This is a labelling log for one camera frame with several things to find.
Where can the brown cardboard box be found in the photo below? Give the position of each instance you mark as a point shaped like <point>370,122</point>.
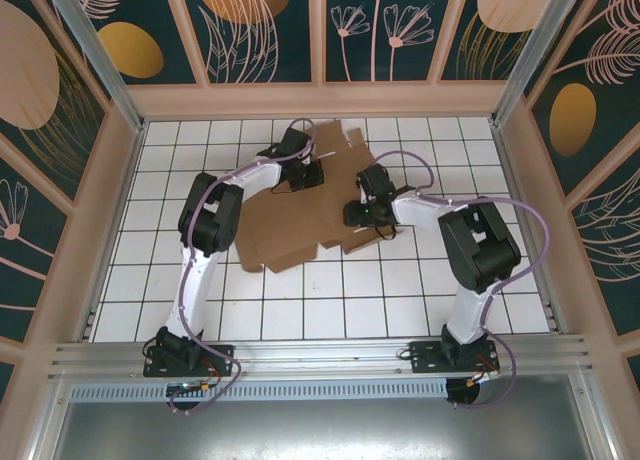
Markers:
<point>300,220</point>

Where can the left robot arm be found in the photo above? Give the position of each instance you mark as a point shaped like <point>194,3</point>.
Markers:
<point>192,295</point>

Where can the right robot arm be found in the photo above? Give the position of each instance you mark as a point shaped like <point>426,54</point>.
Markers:
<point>480,250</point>

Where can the grey metal sheet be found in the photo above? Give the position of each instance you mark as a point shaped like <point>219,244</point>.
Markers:
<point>320,430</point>

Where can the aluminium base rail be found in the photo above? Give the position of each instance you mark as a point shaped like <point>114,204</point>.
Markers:
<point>320,357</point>

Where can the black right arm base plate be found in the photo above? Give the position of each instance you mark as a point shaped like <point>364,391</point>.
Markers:
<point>425,360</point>

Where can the aluminium side rail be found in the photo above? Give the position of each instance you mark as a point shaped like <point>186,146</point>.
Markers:
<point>114,230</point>
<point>550,305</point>

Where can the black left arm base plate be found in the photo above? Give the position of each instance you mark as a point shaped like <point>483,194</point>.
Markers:
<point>220,360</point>

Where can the aluminium corner post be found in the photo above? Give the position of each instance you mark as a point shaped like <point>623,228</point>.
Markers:
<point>530,55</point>
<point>100,65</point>

